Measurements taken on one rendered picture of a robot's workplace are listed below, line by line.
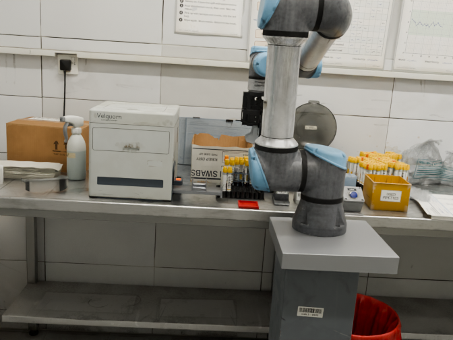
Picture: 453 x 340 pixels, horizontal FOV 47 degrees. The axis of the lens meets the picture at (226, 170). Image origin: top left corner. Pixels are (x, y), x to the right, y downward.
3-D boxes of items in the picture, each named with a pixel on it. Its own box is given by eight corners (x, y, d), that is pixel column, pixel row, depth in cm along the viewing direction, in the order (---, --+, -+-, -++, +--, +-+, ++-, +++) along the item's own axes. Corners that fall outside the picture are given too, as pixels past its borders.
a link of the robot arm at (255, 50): (251, 45, 171) (249, 45, 179) (249, 79, 173) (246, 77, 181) (275, 46, 171) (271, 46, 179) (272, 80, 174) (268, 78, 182)
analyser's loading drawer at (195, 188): (161, 195, 175) (162, 180, 174) (163, 189, 181) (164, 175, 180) (222, 197, 175) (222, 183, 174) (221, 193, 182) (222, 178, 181)
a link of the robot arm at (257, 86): (268, 79, 182) (271, 80, 174) (267, 92, 183) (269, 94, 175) (247, 77, 181) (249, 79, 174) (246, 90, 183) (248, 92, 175)
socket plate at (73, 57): (57, 73, 225) (56, 52, 223) (58, 73, 226) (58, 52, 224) (77, 75, 225) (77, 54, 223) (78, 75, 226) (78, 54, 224)
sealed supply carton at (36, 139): (6, 167, 206) (4, 122, 202) (32, 156, 229) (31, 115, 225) (82, 173, 204) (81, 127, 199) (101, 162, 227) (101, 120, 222)
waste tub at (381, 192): (369, 210, 180) (373, 182, 178) (360, 199, 193) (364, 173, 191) (408, 212, 180) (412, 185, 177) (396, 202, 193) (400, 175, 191)
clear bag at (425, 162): (407, 185, 219) (413, 142, 215) (381, 175, 234) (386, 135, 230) (453, 183, 229) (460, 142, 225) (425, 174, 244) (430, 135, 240)
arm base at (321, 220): (348, 239, 136) (352, 203, 134) (291, 234, 138) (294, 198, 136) (344, 221, 151) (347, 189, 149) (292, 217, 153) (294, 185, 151)
